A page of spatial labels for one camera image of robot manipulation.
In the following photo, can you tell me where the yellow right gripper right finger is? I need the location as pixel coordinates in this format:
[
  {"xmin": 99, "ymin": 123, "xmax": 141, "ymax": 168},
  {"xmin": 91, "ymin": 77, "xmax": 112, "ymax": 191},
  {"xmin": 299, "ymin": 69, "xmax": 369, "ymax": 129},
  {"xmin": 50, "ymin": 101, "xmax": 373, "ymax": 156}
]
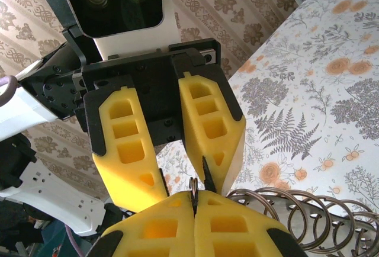
[{"xmin": 194, "ymin": 191, "xmax": 309, "ymax": 257}]

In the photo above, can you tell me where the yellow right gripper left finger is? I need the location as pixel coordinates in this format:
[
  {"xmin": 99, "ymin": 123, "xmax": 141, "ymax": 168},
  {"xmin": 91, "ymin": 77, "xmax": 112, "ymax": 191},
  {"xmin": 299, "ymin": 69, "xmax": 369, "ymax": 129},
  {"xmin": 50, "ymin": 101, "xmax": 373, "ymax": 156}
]
[{"xmin": 88, "ymin": 191, "xmax": 196, "ymax": 257}]

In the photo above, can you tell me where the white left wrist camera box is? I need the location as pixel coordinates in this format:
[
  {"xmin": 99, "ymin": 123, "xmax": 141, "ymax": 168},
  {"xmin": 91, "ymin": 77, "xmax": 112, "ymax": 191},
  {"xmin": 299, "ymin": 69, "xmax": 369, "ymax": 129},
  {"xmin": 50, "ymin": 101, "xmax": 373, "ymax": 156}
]
[{"xmin": 29, "ymin": 0, "xmax": 190, "ymax": 65}]

